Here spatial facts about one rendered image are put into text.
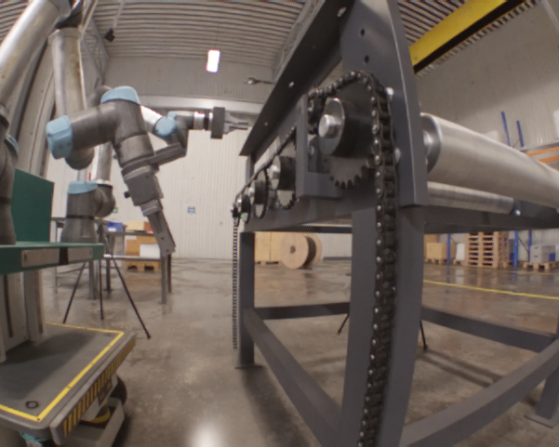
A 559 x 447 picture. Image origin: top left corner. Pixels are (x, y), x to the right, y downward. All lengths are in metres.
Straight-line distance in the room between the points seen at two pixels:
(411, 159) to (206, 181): 10.88
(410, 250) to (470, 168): 0.20
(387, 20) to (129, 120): 0.47
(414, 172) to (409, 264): 0.12
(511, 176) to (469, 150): 0.16
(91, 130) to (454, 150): 0.61
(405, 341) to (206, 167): 11.03
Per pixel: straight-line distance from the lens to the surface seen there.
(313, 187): 0.50
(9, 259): 0.69
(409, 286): 0.41
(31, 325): 1.13
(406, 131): 0.39
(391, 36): 0.47
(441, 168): 0.48
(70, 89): 0.73
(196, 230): 10.95
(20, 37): 0.66
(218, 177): 11.21
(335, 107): 0.41
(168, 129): 1.01
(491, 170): 0.59
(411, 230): 0.40
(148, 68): 13.34
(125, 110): 0.57
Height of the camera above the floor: 0.70
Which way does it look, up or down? 4 degrees up
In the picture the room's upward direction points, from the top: 1 degrees clockwise
